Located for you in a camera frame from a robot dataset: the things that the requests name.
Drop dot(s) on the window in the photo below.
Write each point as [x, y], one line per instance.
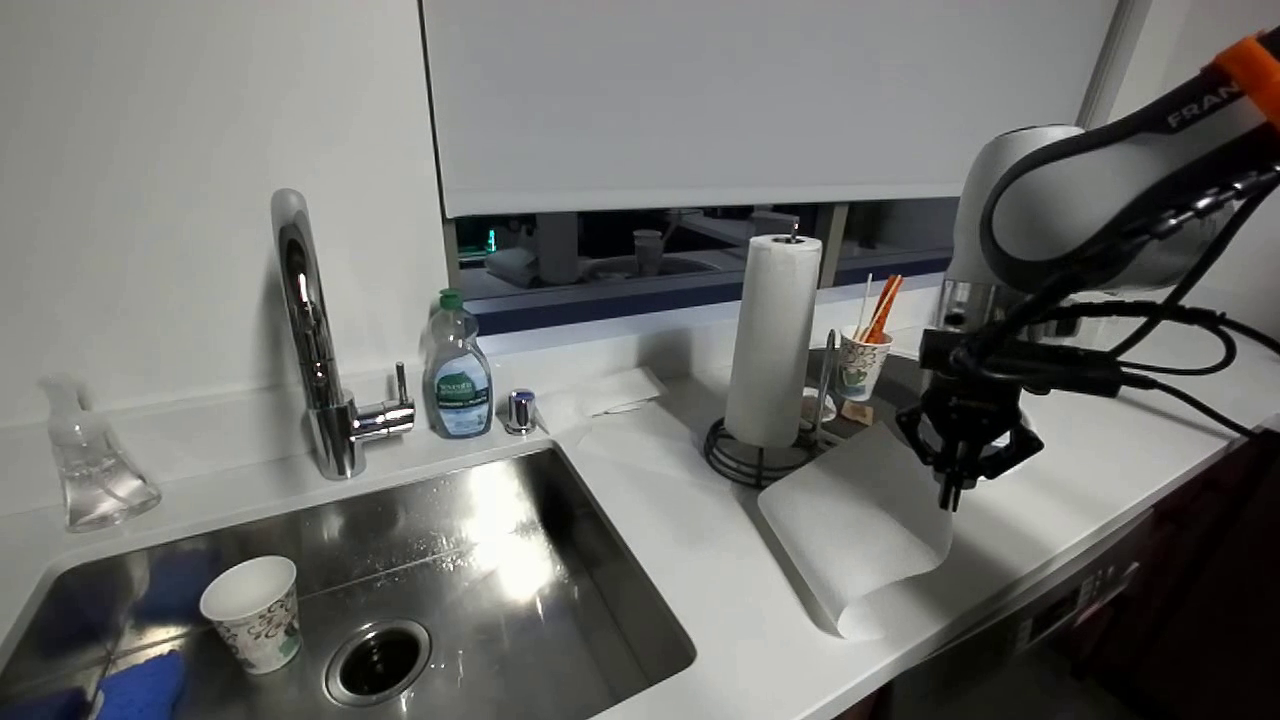
[620, 270]

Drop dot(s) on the chrome tap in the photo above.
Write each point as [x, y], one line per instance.
[312, 330]

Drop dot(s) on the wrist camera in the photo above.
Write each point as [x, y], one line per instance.
[1040, 368]

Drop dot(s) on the bundle of stir sticks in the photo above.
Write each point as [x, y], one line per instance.
[882, 310]

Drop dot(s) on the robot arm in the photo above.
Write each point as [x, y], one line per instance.
[1060, 210]

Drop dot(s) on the patterned paper cup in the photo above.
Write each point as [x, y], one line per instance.
[862, 368]
[255, 615]

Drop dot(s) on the clear dish soap bottle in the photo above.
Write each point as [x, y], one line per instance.
[458, 385]

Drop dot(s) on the black tray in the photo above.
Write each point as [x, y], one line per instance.
[900, 385]

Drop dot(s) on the dark dishwasher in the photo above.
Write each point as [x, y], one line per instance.
[1190, 580]

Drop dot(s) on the blue sponge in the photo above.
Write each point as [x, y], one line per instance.
[145, 688]

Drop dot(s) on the chrome tap lever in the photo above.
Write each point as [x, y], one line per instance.
[402, 385]

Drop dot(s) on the white paper towel roll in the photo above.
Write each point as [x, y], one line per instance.
[772, 340]

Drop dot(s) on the flat white paper sheet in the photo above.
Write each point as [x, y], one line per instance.
[610, 392]

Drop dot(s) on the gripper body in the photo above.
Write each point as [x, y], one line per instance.
[968, 408]

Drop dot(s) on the chrome counter button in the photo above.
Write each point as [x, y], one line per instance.
[520, 412]

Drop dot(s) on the white roller blind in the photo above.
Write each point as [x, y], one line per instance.
[760, 100]

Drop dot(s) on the sink drain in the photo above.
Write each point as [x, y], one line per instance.
[378, 662]

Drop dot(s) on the small brown packet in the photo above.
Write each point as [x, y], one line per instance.
[857, 412]

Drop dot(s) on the clear soap dispenser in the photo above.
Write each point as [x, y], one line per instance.
[95, 480]

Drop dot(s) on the stainless steel sink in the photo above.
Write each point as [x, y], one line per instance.
[480, 580]

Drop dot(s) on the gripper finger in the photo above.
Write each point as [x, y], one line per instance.
[918, 432]
[1018, 447]

